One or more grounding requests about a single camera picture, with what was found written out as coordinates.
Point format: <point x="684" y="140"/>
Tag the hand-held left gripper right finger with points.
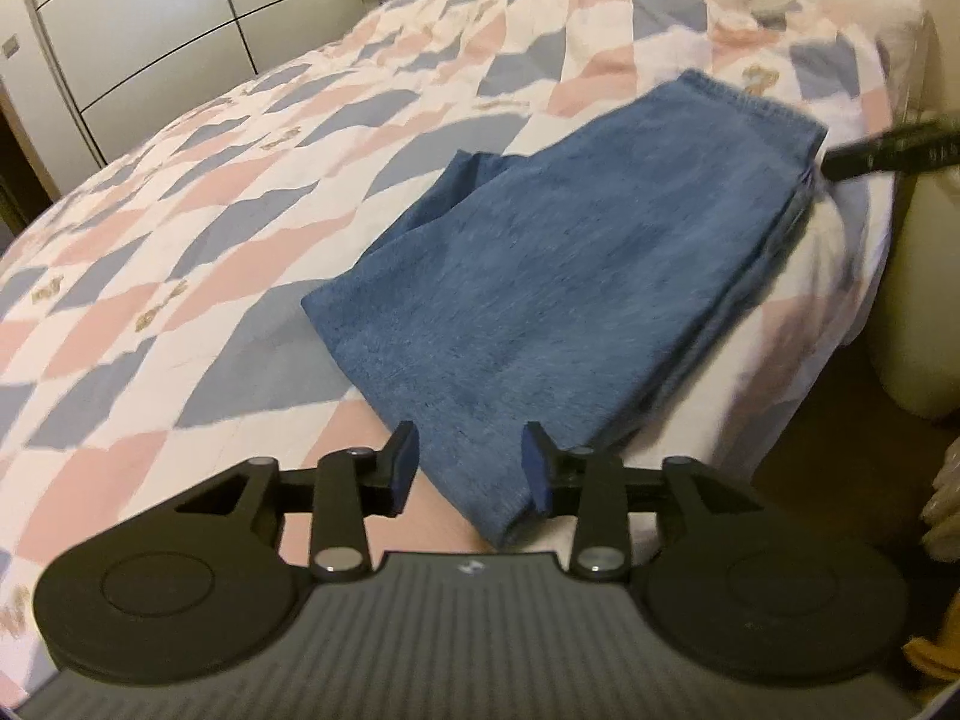
<point x="534" y="474"/>

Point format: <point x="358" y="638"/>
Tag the blue denim jeans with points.
<point x="562" y="270"/>

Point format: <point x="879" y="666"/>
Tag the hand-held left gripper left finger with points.
<point x="406" y="466"/>

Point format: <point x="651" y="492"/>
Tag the pink blue checkered quilt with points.
<point x="225" y="202"/>

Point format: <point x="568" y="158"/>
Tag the yellow cloth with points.
<point x="930" y="660"/>

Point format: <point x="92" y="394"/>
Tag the clear plastic bag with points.
<point x="943" y="499"/>

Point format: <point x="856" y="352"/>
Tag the white wardrobe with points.
<point x="150" y="22"/>

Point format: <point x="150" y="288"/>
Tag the cream round bin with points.
<point x="919" y="315"/>

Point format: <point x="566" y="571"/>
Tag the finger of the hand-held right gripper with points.
<point x="892" y="151"/>

